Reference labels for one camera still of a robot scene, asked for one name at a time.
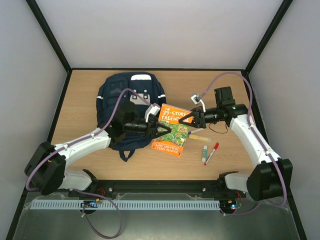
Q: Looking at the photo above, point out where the black aluminium frame rail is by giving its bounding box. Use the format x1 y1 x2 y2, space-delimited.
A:
24 178 251 198

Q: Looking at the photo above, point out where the light blue slotted cable duct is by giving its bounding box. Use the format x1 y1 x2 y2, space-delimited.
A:
30 199 221 211

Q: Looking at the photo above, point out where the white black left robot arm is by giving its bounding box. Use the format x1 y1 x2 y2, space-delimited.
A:
24 101 164 196

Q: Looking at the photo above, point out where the orange Treehouse book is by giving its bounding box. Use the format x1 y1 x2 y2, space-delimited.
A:
151 104 191 157

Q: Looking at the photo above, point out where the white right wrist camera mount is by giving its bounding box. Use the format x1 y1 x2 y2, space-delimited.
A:
190 93 206 113

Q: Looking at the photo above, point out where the yellow highlighter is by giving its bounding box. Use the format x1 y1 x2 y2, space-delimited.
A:
188 134 212 142

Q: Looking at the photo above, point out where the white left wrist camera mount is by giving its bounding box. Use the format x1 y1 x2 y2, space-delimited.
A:
144 103 161 123

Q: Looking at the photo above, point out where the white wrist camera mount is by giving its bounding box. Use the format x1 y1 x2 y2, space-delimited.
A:
144 103 161 123
190 93 206 113

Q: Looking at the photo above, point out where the purple capped white marker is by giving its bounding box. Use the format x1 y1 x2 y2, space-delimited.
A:
188 128 204 134

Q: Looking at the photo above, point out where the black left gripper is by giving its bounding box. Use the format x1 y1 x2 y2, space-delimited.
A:
125 116 172 139

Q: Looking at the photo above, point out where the green white glue stick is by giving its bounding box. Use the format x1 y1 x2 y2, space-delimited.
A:
201 145 208 162

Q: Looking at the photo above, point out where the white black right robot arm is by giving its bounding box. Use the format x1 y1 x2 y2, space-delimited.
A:
178 86 293 201

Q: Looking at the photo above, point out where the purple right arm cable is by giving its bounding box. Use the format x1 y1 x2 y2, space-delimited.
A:
198 71 288 216

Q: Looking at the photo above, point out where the navy blue student backpack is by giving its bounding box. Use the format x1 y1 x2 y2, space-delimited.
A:
96 71 167 162

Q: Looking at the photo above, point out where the red capped white marker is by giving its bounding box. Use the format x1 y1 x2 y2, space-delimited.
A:
204 142 219 166

